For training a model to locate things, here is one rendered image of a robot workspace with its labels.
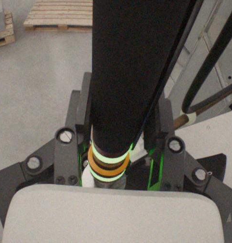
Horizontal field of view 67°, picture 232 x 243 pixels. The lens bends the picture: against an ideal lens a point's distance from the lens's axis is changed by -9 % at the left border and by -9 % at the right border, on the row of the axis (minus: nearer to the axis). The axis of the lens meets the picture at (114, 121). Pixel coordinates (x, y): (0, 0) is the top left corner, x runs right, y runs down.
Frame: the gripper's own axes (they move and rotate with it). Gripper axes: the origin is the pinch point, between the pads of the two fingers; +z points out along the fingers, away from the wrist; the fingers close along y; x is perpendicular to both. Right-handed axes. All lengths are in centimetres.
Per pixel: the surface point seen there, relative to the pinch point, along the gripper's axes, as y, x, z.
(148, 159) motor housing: 15, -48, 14
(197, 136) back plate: 31, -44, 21
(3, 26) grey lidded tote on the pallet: -159, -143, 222
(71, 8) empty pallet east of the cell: -70, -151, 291
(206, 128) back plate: 34, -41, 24
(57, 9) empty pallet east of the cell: -94, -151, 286
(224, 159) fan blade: 24.9, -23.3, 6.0
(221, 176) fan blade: 22.5, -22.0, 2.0
